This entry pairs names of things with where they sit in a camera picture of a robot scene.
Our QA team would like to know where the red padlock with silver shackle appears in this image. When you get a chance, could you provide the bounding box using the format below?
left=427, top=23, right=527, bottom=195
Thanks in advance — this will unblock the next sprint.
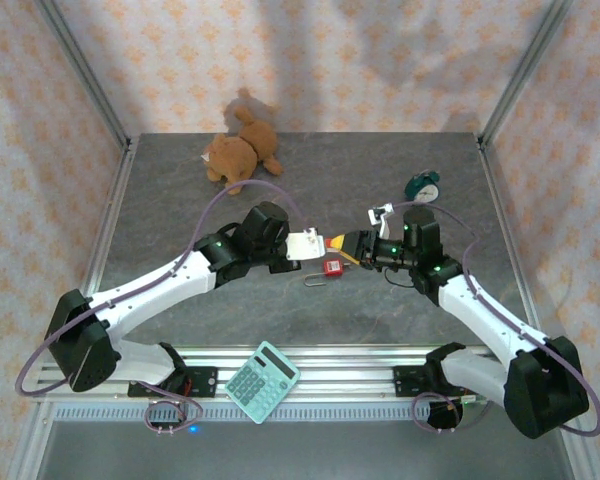
left=303, top=258, right=346, bottom=289

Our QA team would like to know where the dark green alarm clock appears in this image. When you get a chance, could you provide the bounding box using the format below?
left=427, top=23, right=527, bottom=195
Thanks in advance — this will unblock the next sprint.
left=404, top=169, right=442, bottom=204

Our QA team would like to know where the tan plush toy animal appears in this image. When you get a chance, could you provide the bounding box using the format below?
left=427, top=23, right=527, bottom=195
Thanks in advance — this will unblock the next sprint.
left=201, top=104, right=285, bottom=196

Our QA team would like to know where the teal calculator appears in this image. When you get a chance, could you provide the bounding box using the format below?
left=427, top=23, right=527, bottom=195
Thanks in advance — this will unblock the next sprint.
left=224, top=340, right=302, bottom=426

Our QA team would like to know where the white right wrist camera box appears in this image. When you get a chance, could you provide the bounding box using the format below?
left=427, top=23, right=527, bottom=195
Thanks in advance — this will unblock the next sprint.
left=367, top=201, right=396, bottom=242

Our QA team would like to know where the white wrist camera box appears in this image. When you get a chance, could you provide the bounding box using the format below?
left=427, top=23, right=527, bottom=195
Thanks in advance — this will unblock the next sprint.
left=367, top=201, right=396, bottom=242
left=285, top=227, right=327, bottom=262

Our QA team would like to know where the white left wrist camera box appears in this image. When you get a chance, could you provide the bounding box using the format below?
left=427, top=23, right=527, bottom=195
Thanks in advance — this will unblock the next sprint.
left=285, top=227, right=327, bottom=262

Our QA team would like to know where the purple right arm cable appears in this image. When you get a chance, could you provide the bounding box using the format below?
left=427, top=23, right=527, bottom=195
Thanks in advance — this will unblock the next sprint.
left=389, top=199, right=600, bottom=437

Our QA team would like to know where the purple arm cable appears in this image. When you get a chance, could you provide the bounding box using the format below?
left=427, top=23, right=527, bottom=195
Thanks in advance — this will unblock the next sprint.
left=389, top=199, right=600, bottom=437
left=15, top=179, right=314, bottom=399

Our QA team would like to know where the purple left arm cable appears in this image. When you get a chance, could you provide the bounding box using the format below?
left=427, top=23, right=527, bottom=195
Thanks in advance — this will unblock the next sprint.
left=15, top=179, right=314, bottom=399

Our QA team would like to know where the aluminium side frame rail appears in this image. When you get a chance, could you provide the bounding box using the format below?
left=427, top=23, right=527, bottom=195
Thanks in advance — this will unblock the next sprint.
left=79, top=137, right=140, bottom=299
left=476, top=134, right=544, bottom=344

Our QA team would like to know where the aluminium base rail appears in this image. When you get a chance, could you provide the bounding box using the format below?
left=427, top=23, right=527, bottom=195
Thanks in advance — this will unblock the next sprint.
left=33, top=344, right=549, bottom=407

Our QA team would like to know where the slotted grey cable duct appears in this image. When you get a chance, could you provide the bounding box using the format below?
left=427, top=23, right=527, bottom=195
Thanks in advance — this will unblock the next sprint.
left=54, top=403, right=434, bottom=423

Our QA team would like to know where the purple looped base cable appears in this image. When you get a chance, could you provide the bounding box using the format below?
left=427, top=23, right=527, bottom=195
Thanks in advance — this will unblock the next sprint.
left=411, top=391, right=496, bottom=436
left=144, top=398, right=202, bottom=436

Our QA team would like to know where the aluminium frame post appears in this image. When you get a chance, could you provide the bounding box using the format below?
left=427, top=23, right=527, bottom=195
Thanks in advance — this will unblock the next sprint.
left=34, top=0, right=132, bottom=149
left=478, top=0, right=575, bottom=146

